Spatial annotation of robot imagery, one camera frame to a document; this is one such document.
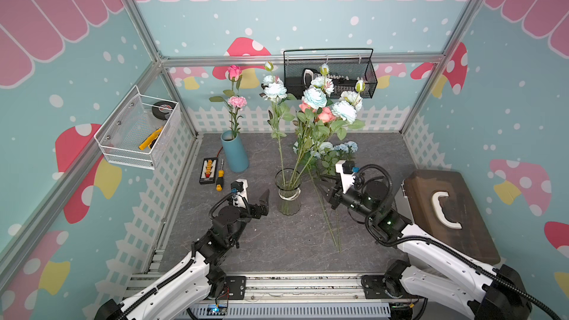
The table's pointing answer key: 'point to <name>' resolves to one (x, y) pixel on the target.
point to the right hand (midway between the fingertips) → (317, 180)
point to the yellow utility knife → (151, 139)
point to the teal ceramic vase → (235, 152)
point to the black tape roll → (160, 112)
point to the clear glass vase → (289, 181)
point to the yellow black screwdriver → (220, 178)
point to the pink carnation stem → (238, 102)
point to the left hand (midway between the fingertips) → (258, 192)
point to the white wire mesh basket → (138, 131)
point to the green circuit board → (212, 310)
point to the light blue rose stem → (327, 215)
